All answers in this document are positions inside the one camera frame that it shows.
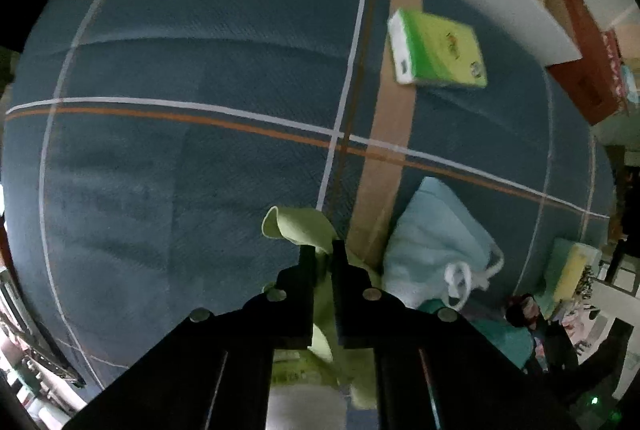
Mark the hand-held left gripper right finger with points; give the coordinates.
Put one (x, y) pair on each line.
(341, 295)

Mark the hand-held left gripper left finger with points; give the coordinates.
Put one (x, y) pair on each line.
(306, 295)

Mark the light green cloth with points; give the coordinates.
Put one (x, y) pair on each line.
(305, 227)

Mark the yellow sponge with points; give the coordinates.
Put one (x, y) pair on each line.
(572, 272)

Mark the white tray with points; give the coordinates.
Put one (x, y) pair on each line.
(555, 270)

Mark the teal toy box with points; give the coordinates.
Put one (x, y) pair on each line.
(500, 342)

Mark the white bottle with green label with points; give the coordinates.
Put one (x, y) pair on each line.
(305, 407)

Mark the blue plaid blanket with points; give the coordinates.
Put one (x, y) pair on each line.
(175, 135)

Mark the green tissue pack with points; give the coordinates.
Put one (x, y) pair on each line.
(442, 50)

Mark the red cardboard box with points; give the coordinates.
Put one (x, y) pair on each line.
(582, 60)

